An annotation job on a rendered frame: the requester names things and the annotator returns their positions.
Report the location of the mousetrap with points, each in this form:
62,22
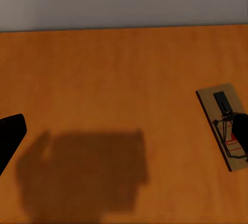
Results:
221,104

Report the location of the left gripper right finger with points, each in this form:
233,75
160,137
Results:
240,130

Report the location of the cabinet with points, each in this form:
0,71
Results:
116,133

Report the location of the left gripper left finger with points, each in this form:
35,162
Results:
12,131

